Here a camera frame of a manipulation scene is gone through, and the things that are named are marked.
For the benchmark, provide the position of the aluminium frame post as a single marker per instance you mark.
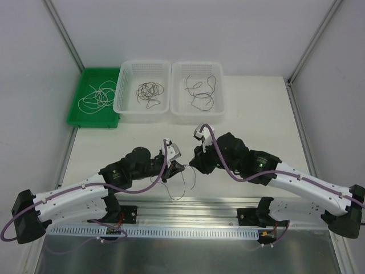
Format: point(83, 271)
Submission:
point(54, 15)
point(324, 24)

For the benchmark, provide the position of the white plastic basket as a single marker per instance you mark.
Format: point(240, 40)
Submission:
point(197, 93)
point(143, 91)

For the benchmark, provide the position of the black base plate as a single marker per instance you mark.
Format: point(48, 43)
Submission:
point(247, 217)
point(127, 214)

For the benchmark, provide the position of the green plastic tray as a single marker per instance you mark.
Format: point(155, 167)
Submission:
point(92, 104)

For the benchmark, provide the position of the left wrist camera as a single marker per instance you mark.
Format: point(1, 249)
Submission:
point(170, 151)

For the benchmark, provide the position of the left aluminium frame post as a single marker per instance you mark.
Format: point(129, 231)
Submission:
point(54, 15)

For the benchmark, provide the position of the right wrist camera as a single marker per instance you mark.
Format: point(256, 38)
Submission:
point(204, 133)

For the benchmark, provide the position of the aluminium mounting rail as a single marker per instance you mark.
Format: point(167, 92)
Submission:
point(186, 212)

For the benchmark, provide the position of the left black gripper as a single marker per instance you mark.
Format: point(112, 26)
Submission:
point(170, 170)

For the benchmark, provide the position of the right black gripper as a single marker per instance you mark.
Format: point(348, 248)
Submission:
point(202, 160)

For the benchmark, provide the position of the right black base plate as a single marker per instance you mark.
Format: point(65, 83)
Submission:
point(247, 217)

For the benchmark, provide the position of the left white plastic basket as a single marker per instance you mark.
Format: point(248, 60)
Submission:
point(143, 91)

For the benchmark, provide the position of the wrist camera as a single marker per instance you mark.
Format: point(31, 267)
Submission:
point(204, 133)
point(170, 151)

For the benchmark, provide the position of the right white plastic basket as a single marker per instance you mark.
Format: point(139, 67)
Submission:
point(197, 93)

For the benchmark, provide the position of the right aluminium frame post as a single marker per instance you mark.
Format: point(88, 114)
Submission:
point(324, 24)

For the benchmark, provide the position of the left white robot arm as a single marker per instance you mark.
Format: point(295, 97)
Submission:
point(104, 185)

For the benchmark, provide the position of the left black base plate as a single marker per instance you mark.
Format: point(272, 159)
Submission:
point(127, 214)

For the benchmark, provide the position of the white slotted cable duct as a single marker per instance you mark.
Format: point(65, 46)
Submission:
point(157, 232)

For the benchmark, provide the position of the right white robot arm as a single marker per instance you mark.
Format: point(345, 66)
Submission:
point(339, 207)

